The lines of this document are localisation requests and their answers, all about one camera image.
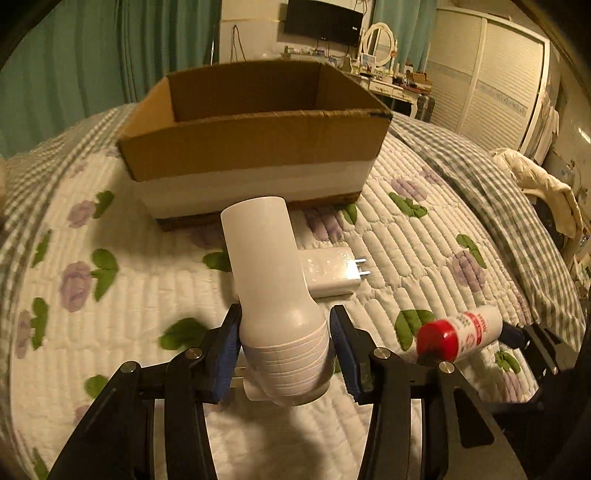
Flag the white funnel-shaped bottle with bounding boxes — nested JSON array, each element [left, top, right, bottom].
[[221, 197, 334, 406]]

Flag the white floral quilted mat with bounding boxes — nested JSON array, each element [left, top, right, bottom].
[[9, 136, 532, 479]]

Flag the teal curtain left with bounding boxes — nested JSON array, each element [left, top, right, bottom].
[[1, 1, 221, 157]]

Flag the brown cardboard box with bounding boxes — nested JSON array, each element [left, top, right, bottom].
[[117, 60, 393, 230]]

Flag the white dressing table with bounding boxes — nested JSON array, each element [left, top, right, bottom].
[[351, 74, 435, 122]]

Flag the cream puffer jacket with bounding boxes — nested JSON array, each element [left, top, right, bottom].
[[489, 148, 583, 241]]

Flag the grey checked bed cover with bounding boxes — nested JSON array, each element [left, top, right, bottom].
[[0, 103, 588, 351]]

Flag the white charger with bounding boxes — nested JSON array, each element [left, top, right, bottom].
[[298, 247, 370, 299]]

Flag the white louvered wardrobe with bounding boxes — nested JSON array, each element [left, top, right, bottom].
[[426, 7, 551, 153]]

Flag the oval white vanity mirror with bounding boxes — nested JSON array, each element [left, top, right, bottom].
[[360, 22, 398, 71]]

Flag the black wall television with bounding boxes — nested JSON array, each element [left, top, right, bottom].
[[284, 1, 363, 47]]

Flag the teal curtain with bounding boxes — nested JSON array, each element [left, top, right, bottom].
[[372, 0, 438, 72], [1, 1, 221, 157]]

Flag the white bottle red cap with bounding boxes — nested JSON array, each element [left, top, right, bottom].
[[417, 305, 503, 362]]

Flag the teal curtain right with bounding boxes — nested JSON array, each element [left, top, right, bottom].
[[372, 0, 438, 72]]

